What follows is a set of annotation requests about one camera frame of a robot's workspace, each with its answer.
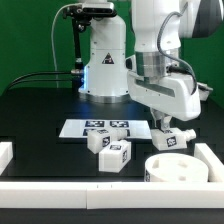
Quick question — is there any black cable upper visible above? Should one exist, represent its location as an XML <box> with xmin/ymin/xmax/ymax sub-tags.
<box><xmin>3</xmin><ymin>70</ymin><xmax>83</xmax><ymax>95</ymax></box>

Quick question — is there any white round stool seat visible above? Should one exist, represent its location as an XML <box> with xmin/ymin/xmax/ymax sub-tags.
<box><xmin>144</xmin><ymin>153</ymin><xmax>209</xmax><ymax>183</ymax></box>

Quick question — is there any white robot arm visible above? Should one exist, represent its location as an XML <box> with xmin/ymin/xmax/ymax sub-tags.
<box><xmin>78</xmin><ymin>0</ymin><xmax>224</xmax><ymax>130</ymax></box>

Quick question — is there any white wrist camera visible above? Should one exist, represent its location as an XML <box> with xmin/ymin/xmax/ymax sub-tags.
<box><xmin>198</xmin><ymin>83</ymin><xmax>213</xmax><ymax>101</ymax></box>

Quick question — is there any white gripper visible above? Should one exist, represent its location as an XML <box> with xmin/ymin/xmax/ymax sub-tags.
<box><xmin>127</xmin><ymin>71</ymin><xmax>201</xmax><ymax>132</ymax></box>

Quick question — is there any white cable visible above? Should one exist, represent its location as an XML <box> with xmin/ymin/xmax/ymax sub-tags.
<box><xmin>50</xmin><ymin>3</ymin><xmax>81</xmax><ymax>89</ymax></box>

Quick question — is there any black cable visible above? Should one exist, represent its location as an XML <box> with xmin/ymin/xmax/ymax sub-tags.
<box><xmin>3</xmin><ymin>77</ymin><xmax>83</xmax><ymax>96</ymax></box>
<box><xmin>3</xmin><ymin>70</ymin><xmax>83</xmax><ymax>95</ymax></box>

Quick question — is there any white marker sheet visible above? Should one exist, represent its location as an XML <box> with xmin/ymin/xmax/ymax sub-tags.
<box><xmin>59</xmin><ymin>119</ymin><xmax>151</xmax><ymax>139</ymax></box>

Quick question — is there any black cable lower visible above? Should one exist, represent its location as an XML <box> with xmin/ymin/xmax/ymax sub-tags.
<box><xmin>3</xmin><ymin>77</ymin><xmax>83</xmax><ymax>96</ymax></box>

